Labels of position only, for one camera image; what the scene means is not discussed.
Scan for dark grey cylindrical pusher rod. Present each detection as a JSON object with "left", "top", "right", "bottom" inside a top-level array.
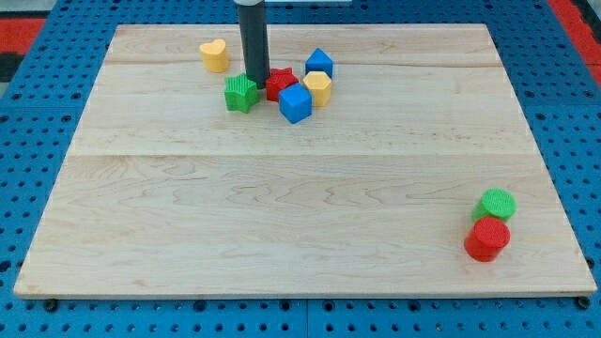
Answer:
[{"left": 236, "top": 0, "right": 270, "bottom": 89}]

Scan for yellow heart block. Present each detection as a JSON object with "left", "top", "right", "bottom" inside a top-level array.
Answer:
[{"left": 199, "top": 38, "right": 229, "bottom": 73}]

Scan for green cylinder block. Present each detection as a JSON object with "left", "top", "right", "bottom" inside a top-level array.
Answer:
[{"left": 471, "top": 188, "right": 517, "bottom": 222}]

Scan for green star block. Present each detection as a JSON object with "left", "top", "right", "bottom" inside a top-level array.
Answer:
[{"left": 223, "top": 73, "right": 259, "bottom": 114}]

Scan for light wooden board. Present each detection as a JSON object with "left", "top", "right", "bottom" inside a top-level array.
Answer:
[{"left": 14, "top": 23, "right": 597, "bottom": 300}]

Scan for yellow hexagon block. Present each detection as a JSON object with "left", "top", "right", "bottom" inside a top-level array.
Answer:
[{"left": 302, "top": 71, "right": 332, "bottom": 107}]

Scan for red cylinder block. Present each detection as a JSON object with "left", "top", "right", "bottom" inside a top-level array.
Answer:
[{"left": 464, "top": 216, "right": 511, "bottom": 262}]

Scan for red star block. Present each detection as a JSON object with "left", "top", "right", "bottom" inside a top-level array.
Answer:
[{"left": 265, "top": 68, "right": 299, "bottom": 101}]

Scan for blue pentagon block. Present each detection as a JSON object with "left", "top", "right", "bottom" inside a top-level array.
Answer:
[{"left": 304, "top": 48, "right": 334, "bottom": 79}]

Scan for blue cube block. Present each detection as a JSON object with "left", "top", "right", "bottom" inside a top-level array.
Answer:
[{"left": 278, "top": 84, "right": 313, "bottom": 124}]

